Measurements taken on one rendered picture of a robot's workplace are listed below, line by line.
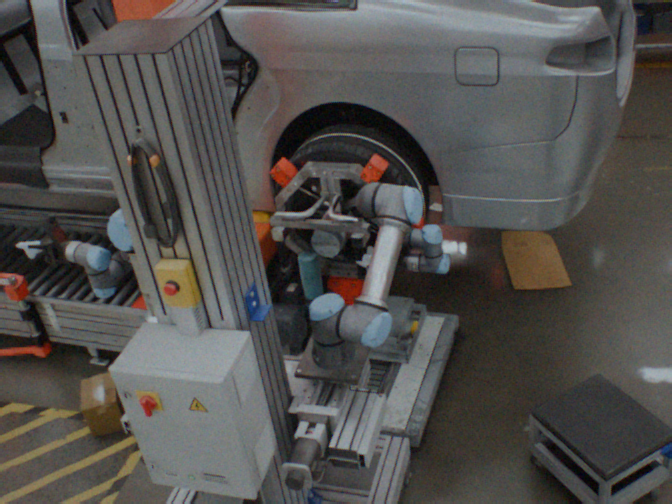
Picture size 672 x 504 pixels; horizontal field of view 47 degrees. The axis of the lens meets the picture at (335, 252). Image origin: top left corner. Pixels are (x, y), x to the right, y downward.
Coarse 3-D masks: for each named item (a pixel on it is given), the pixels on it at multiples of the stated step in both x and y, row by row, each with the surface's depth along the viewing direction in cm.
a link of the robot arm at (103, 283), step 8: (112, 264) 266; (104, 272) 261; (112, 272) 265; (120, 272) 267; (96, 280) 261; (104, 280) 262; (112, 280) 265; (96, 288) 263; (104, 288) 263; (112, 288) 265; (104, 296) 265
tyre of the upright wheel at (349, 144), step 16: (336, 128) 331; (352, 128) 328; (368, 128) 328; (320, 144) 321; (336, 144) 316; (352, 144) 316; (368, 144) 318; (384, 144) 322; (400, 144) 327; (304, 160) 323; (320, 160) 321; (336, 160) 318; (352, 160) 315; (368, 160) 313; (384, 176) 314; (400, 176) 315; (416, 176) 326
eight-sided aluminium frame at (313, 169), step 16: (304, 176) 317; (320, 176) 315; (336, 176) 312; (352, 176) 309; (288, 192) 325; (288, 208) 335; (288, 240) 340; (304, 240) 345; (320, 256) 345; (336, 272) 341; (352, 272) 338
